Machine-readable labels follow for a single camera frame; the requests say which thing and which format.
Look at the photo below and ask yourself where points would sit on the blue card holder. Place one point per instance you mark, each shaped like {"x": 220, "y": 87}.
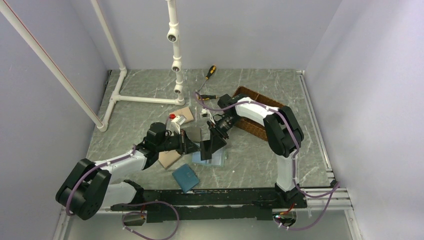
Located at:
{"x": 186, "y": 178}

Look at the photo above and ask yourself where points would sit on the beige card holder far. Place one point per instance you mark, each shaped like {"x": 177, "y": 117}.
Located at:
{"x": 186, "y": 112}

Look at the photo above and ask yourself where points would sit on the black yellow screwdriver near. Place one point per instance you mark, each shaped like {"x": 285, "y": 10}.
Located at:
{"x": 206, "y": 97}

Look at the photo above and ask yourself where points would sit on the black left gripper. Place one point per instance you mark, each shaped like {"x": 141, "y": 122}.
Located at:
{"x": 190, "y": 146}

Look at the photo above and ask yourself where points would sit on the brown woven divided basket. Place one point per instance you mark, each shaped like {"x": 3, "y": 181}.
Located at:
{"x": 252, "y": 115}

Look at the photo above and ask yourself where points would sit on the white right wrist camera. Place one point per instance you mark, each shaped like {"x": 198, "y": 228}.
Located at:
{"x": 205, "y": 113}

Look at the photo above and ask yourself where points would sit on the grey card holder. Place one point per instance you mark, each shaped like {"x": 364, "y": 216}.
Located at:
{"x": 194, "y": 134}

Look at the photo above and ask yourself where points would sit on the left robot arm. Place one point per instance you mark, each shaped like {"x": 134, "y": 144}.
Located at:
{"x": 91, "y": 185}

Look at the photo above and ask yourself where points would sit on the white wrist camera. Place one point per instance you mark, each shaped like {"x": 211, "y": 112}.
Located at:
{"x": 176, "y": 121}
{"x": 205, "y": 113}

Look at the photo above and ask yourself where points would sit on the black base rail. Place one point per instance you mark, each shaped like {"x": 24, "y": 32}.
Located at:
{"x": 213, "y": 204}

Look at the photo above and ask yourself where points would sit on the beige card holder near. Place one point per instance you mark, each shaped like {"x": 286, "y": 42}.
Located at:
{"x": 168, "y": 158}

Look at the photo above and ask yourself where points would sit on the beige card holder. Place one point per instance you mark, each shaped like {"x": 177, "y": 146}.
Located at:
{"x": 168, "y": 158}
{"x": 186, "y": 112}

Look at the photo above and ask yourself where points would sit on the black yellow screwdriver far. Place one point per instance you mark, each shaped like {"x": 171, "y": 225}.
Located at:
{"x": 210, "y": 72}

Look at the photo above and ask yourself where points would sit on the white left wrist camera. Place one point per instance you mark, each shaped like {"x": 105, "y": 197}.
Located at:
{"x": 176, "y": 121}

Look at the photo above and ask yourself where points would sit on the green card holder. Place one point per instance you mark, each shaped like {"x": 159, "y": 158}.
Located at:
{"x": 217, "y": 160}

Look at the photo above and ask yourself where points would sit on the aluminium front rail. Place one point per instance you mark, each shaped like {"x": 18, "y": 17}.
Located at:
{"x": 340, "y": 199}

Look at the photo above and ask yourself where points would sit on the black yellow screwdriver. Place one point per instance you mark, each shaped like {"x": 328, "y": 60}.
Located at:
{"x": 210, "y": 72}
{"x": 206, "y": 97}

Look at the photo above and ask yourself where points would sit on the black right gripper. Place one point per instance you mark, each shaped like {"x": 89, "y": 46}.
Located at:
{"x": 216, "y": 143}

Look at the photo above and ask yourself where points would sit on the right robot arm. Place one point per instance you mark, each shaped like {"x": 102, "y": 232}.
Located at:
{"x": 283, "y": 133}

